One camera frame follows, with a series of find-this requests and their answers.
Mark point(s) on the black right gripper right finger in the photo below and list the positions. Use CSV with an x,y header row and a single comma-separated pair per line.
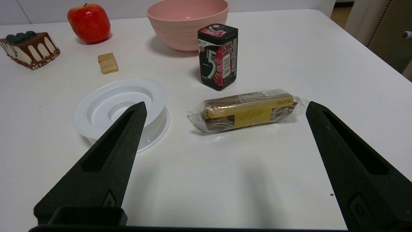
x,y
360,174

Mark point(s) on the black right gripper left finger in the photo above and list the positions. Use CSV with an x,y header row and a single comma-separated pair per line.
x,y
106,161

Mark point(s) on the small tan wooden block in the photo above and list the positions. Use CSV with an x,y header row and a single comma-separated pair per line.
x,y
107,63

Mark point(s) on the pink bowl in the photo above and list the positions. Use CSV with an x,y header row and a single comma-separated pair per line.
x,y
188,27

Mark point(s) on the white round plastic lid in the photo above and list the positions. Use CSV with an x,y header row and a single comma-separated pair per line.
x,y
109,100

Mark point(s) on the gold chocolate packet clear wrap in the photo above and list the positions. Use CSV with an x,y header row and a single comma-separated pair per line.
x,y
248,111

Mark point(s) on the chocolate cake slice with blueberries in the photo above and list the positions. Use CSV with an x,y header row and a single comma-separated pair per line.
x,y
30,51

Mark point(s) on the red apple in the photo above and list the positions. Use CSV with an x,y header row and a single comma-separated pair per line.
x,y
89,24

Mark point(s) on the perforated pegboard panel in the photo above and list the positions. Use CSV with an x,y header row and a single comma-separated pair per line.
x,y
394,35

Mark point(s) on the small white knob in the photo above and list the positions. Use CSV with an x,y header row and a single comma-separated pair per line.
x,y
407,34

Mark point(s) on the black and pink gum box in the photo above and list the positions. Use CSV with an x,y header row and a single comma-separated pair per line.
x,y
217,58

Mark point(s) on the white furniture post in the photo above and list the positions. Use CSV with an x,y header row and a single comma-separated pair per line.
x,y
363,17

